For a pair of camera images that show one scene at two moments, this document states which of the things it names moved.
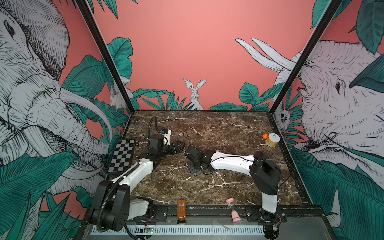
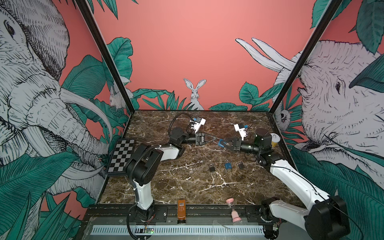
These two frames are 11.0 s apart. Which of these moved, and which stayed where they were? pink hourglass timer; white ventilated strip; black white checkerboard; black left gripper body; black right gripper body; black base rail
Moved: black right gripper body; black left gripper body
Stayed: pink hourglass timer; black white checkerboard; white ventilated strip; black base rail
